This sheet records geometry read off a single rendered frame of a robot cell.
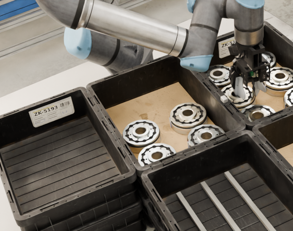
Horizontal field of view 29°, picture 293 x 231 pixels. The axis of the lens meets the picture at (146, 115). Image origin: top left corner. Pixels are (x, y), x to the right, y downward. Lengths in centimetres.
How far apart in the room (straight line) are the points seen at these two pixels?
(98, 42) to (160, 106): 28
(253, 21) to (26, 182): 72
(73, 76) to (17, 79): 136
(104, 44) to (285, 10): 207
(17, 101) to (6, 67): 151
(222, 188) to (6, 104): 92
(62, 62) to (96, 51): 170
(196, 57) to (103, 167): 38
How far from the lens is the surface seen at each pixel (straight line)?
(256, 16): 146
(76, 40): 176
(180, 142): 156
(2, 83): 343
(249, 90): 166
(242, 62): 156
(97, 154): 157
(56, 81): 209
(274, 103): 167
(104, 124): 152
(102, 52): 178
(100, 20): 139
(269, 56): 179
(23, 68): 350
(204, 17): 146
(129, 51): 184
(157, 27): 142
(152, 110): 167
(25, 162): 161
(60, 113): 166
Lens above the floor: 190
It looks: 40 degrees down
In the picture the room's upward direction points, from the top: 10 degrees counter-clockwise
